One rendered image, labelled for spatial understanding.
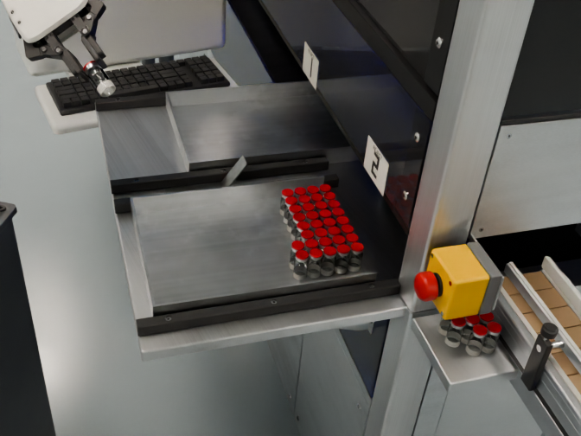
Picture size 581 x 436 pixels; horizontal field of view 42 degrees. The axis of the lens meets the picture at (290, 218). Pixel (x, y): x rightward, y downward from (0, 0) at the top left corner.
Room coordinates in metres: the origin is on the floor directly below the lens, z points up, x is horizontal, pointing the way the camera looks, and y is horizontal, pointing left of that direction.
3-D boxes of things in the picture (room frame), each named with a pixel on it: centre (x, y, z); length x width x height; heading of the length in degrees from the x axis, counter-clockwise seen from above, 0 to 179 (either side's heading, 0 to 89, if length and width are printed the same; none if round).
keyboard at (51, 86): (1.55, 0.38, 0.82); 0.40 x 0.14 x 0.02; 120
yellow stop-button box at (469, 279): (0.77, -0.24, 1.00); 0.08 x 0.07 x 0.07; 110
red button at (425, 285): (0.75, -0.20, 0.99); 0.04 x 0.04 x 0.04; 20
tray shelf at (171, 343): (1.10, 0.08, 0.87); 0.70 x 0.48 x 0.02; 20
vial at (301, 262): (0.87, -0.02, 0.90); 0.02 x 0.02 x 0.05
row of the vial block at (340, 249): (0.97, -0.06, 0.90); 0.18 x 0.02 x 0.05; 19
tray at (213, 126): (1.28, 0.07, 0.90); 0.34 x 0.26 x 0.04; 110
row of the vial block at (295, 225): (0.95, -0.02, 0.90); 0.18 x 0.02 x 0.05; 19
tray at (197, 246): (0.92, 0.06, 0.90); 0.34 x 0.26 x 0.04; 109
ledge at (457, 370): (0.77, -0.28, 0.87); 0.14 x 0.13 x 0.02; 110
